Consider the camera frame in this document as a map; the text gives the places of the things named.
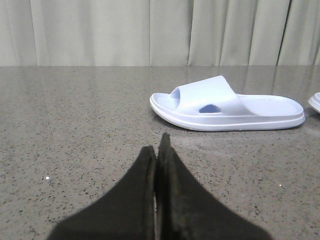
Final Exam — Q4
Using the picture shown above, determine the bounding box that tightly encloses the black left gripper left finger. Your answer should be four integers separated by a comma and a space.
48, 146, 156, 240

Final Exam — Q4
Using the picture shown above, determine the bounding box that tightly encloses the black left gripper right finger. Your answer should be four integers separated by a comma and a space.
156, 133, 272, 240

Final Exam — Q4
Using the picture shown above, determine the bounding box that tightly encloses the light blue slipper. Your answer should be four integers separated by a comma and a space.
149, 75, 305, 132
308, 92, 320, 113

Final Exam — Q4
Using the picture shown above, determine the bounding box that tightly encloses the pale green curtain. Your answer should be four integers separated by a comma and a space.
0, 0, 320, 66

